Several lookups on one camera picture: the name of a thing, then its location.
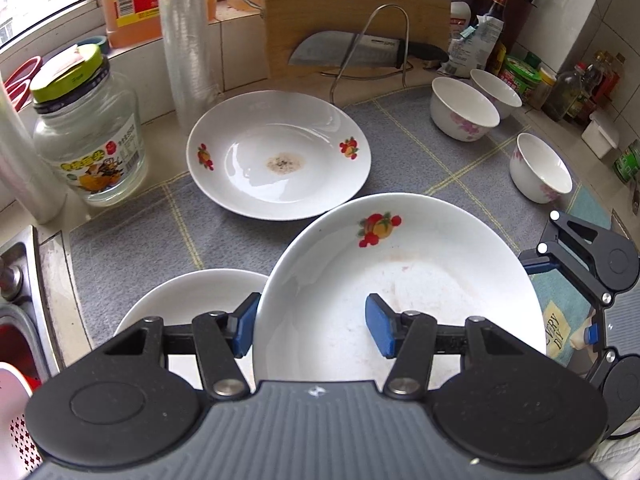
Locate large white fruit-pattern plate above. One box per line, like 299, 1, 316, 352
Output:
253, 193, 546, 385

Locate white plate with stain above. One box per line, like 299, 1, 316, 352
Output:
186, 90, 372, 221

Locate kitchen cleaver knife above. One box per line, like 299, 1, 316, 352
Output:
288, 30, 448, 68

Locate red bowls on sill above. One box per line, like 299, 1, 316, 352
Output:
4, 55, 42, 112

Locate white plate at edge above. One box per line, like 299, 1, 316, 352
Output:
113, 268, 270, 391

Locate white floral bowl near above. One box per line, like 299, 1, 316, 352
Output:
509, 132, 573, 205

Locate white floral bowl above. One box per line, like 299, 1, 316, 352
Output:
470, 68, 523, 119
509, 132, 573, 205
430, 77, 500, 143

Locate small white plastic box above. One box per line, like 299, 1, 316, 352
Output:
580, 110, 620, 159

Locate grey checked dish mat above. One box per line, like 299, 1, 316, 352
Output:
68, 84, 640, 369

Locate white floral bowl far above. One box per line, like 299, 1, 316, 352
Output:
470, 68, 523, 119

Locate glass condiment bottle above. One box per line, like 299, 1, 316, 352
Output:
541, 62, 587, 122

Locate white floral bowl middle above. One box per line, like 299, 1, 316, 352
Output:
430, 77, 500, 143

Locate green lidded sauce jar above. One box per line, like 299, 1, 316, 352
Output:
499, 55, 540, 102

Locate stainless steel sink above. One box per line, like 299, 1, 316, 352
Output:
1, 226, 63, 382

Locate white crumpled seasoning bag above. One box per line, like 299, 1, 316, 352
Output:
439, 15, 503, 78

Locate red plastic basin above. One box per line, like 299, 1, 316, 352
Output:
0, 325, 41, 390

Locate glass jar with green lid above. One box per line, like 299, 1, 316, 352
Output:
29, 44, 146, 208

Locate white plastic colander basket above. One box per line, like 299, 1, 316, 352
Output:
0, 362, 42, 480

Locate white plastic bag roll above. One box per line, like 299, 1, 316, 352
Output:
0, 84, 67, 224

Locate dark soy sauce bottle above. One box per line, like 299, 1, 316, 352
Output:
484, 0, 508, 58

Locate bamboo cutting board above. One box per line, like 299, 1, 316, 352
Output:
262, 0, 451, 78

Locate clear cling film roll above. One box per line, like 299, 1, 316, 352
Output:
158, 0, 220, 133

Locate metal wire rack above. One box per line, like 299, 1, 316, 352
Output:
317, 3, 410, 104

